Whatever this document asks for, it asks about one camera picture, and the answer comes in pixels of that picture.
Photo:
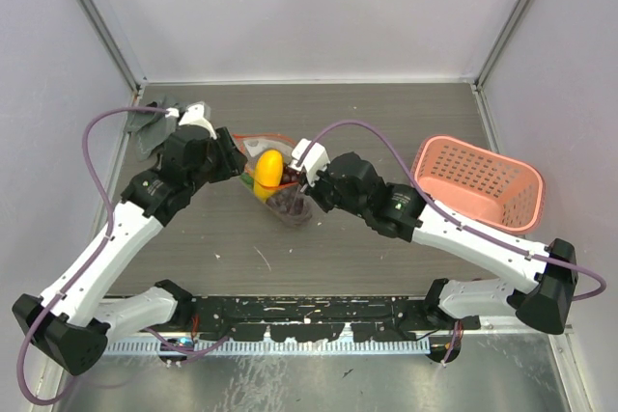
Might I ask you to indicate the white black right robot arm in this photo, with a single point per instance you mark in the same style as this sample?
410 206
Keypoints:
532 281

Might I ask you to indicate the white slotted cable duct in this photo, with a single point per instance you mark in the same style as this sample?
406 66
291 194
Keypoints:
148 345

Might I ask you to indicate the green crumpled cloth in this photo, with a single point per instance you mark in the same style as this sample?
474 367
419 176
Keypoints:
149 130

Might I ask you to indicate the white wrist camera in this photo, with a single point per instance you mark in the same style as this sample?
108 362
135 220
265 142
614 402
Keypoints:
199 114
309 158

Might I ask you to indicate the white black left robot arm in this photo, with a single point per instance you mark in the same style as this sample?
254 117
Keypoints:
67 321

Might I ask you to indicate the aluminium left frame post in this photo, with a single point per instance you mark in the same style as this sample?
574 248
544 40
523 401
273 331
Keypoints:
101 16

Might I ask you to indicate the clear zip top bag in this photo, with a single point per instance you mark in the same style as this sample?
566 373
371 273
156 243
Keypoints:
253 145

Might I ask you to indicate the green custard apple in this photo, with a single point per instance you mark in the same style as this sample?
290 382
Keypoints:
247 180

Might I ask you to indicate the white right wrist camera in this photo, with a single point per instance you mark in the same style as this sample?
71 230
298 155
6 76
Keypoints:
309 158

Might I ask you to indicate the aluminium right frame post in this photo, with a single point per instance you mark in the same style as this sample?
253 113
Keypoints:
510 27

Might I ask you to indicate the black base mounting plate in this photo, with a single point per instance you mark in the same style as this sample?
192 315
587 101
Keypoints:
305 319

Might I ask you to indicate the pink plastic basket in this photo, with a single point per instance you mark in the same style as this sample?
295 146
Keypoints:
494 189

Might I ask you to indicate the dark red grape bunch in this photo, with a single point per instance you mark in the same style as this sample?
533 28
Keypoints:
291 207

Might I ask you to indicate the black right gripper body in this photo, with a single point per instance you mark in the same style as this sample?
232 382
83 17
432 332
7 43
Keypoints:
325 194

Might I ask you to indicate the aluminium frame post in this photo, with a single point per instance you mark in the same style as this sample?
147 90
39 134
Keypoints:
510 27
101 16

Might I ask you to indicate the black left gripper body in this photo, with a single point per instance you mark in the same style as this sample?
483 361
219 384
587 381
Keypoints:
203 173

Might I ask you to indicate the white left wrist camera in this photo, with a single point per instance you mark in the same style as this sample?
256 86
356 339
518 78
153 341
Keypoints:
199 114

